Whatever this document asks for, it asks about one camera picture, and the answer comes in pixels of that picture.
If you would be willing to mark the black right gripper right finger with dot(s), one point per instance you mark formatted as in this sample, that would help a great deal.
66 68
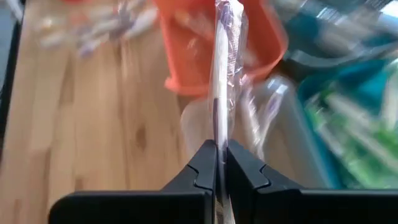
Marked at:
295 205

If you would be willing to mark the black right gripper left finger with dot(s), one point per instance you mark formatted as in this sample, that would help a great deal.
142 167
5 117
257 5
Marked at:
140 205

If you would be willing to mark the green white toothbrush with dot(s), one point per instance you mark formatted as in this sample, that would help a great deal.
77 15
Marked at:
357 124
357 168

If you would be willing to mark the clear toothbrush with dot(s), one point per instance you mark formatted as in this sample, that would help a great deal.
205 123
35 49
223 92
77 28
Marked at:
270 105

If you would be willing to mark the purple white toothbrush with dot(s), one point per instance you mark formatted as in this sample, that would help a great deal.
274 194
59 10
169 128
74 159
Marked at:
90 45
221 93

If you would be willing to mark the blue white toothbrush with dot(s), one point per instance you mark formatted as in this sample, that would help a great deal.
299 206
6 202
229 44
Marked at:
342 34

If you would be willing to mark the pink white toothbrush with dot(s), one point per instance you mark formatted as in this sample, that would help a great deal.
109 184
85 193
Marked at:
143 21

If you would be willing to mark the clear plastic bin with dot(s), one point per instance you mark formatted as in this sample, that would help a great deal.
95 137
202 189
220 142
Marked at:
292 149

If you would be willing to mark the teal plastic bin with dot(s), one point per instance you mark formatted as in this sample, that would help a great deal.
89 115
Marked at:
357 77

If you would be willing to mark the dark green plastic bin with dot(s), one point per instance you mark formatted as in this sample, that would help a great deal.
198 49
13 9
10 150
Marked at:
311 62

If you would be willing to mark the orange plastic bin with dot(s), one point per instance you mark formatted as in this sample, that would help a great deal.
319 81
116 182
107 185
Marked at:
186 62

